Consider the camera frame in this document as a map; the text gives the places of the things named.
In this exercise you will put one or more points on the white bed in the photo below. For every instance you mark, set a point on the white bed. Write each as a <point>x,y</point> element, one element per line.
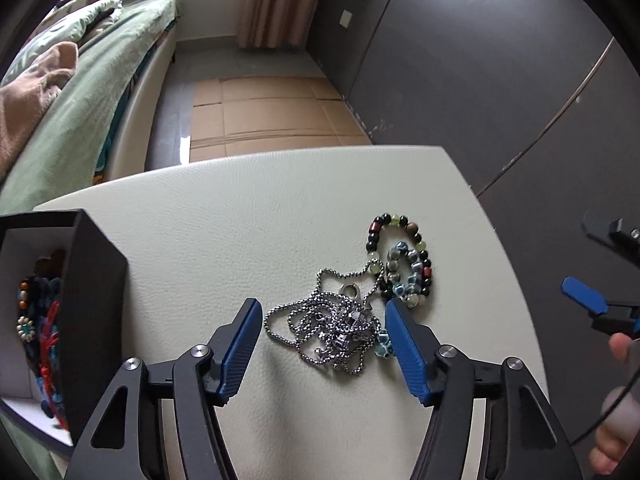
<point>145,110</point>

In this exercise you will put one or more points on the person's right hand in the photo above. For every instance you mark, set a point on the person's right hand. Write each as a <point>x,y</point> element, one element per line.
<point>615,440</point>

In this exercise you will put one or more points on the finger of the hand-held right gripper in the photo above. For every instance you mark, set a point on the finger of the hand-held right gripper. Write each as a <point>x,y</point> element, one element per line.
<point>610,232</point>
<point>585,296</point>

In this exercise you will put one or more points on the light green floral quilt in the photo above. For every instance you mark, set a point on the light green floral quilt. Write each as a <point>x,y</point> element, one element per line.
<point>75,20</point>

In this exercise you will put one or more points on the green bed sheet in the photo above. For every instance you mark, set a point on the green bed sheet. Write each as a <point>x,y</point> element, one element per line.
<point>85,120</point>

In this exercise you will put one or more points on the black cardboard box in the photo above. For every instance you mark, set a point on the black cardboard box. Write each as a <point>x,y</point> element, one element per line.
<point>95,310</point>

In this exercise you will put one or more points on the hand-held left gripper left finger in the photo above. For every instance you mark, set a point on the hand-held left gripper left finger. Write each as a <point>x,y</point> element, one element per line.
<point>240,350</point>

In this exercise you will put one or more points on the peach fleece blanket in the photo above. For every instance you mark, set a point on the peach fleece blanket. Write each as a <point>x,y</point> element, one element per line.
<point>30,100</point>

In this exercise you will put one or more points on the brown cardboard floor sheets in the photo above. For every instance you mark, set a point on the brown cardboard floor sheets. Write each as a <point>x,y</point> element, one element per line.
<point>280,115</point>

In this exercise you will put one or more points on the dark grey wardrobe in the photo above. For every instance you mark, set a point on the dark grey wardrobe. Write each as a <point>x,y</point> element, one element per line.
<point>475,70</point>

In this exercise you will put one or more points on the pink curtain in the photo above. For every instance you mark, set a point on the pink curtain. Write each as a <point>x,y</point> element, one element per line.
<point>280,5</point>

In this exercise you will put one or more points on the white wall socket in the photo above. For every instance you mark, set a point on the white wall socket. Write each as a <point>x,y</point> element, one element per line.
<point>345,18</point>

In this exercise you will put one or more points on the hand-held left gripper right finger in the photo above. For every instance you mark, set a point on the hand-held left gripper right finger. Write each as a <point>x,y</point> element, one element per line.
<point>407,350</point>

